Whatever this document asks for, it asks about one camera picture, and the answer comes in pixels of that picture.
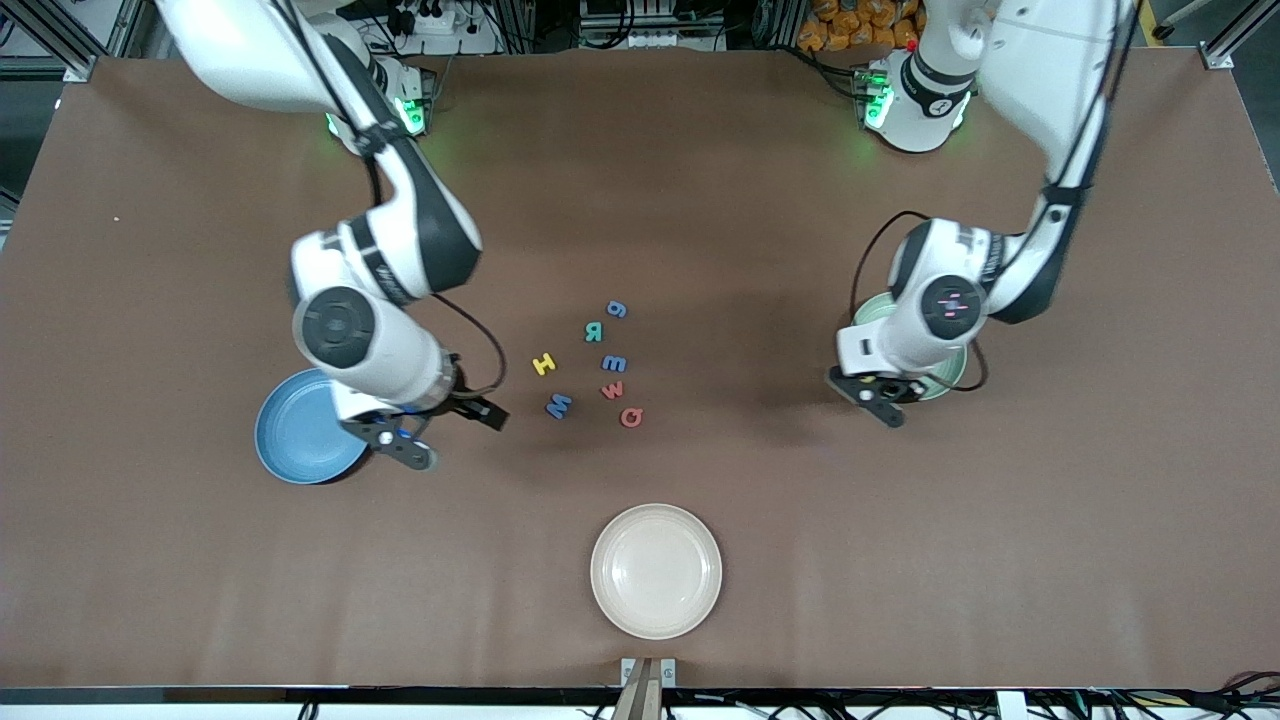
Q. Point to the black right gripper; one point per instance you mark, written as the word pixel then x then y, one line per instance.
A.
pixel 463 398

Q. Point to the blue foam capital letter M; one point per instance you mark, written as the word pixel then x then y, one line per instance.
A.
pixel 559 404

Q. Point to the small blue foam letter m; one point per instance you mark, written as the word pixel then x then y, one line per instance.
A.
pixel 612 363

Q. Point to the teal foam letter R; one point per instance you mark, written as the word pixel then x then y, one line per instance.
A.
pixel 603 332

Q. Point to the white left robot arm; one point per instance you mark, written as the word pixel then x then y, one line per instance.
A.
pixel 1040 80

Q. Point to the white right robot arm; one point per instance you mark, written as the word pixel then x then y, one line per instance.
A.
pixel 390 360

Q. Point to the green plate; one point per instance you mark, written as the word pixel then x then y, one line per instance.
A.
pixel 945 378

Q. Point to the blue plate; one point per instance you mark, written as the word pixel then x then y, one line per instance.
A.
pixel 295 430

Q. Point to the cream plate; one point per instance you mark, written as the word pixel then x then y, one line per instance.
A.
pixel 655 570

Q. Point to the yellow foam letter H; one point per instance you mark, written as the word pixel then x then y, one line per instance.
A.
pixel 544 364

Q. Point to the red foam letter W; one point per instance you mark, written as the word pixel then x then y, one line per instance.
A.
pixel 612 392

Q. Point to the red foam letter Q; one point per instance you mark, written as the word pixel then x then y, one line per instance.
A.
pixel 623 418

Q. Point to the orange packets pile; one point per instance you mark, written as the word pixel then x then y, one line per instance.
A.
pixel 850 25

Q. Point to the dark equipment rack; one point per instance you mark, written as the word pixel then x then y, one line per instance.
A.
pixel 650 20

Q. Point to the metal table edge bracket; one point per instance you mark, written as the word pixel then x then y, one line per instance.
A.
pixel 648 690

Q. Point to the grey aluminium frame post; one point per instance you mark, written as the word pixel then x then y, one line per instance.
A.
pixel 1215 55
pixel 75 68

